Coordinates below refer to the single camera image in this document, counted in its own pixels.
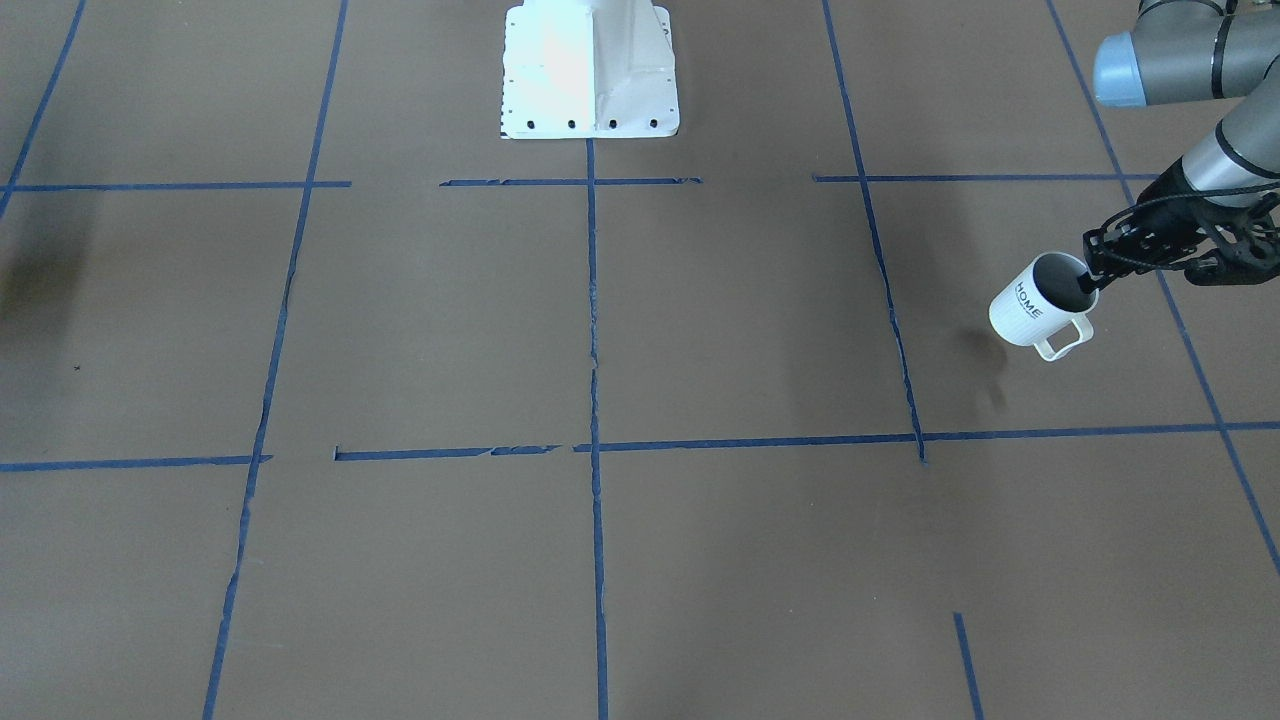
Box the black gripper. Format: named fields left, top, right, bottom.
left=1078, top=161, right=1279, bottom=295

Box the white mug with handle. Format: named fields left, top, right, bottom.
left=988, top=252, right=1100, bottom=363

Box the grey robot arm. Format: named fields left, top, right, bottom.
left=1079, top=1, right=1279, bottom=291

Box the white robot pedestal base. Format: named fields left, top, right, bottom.
left=499, top=1, right=681, bottom=140

